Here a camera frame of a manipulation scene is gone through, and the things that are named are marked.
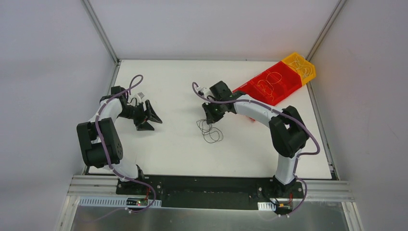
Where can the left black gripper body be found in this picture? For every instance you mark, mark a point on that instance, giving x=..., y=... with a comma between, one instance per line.
x=140, y=115

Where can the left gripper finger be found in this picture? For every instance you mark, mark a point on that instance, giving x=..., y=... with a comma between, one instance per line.
x=144, y=126
x=151, y=115

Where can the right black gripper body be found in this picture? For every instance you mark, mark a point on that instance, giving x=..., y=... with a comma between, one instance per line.
x=212, y=108

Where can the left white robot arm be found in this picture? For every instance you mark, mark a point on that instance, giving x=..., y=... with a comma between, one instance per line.
x=99, y=141

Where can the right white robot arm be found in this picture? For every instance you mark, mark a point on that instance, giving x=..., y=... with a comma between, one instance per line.
x=286, y=127

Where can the front red bin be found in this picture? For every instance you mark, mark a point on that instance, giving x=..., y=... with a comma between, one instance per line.
x=246, y=88

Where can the middle red bin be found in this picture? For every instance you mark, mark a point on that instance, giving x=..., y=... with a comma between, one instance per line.
x=269, y=88

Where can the red bin near yellow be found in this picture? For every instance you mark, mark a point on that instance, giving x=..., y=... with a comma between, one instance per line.
x=291, y=79

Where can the yellow plastic bin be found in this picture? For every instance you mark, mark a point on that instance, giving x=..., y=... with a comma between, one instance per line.
x=301, y=66

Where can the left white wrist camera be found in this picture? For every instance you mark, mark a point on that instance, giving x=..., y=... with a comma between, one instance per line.
x=139, y=96

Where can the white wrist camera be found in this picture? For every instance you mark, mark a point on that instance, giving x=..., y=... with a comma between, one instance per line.
x=139, y=96
x=204, y=92

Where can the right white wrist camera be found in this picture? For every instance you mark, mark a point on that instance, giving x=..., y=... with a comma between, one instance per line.
x=204, y=92

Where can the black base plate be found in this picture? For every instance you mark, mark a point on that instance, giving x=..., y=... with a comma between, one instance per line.
x=211, y=192

